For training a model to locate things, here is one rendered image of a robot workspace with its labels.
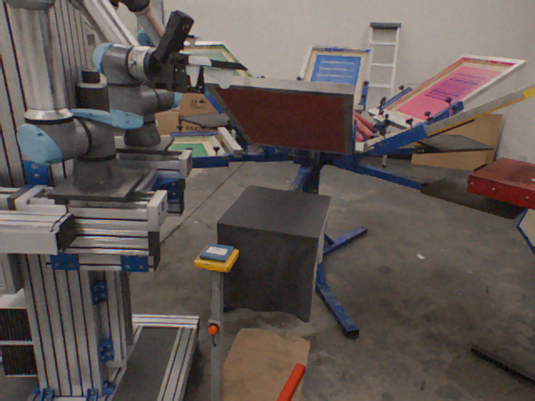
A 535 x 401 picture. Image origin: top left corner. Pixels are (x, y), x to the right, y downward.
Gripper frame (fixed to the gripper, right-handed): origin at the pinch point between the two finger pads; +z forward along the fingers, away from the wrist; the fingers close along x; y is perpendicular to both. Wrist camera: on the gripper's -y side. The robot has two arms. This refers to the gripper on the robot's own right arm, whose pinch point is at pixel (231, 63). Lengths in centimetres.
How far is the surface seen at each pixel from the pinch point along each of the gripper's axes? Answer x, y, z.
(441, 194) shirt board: -160, 51, 39
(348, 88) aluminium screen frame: -77, 3, 4
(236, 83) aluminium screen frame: -68, 5, -38
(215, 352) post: -51, 110, -27
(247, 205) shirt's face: -94, 61, -41
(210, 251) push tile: -45, 65, -30
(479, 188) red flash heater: -148, 43, 55
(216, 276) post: -46, 75, -27
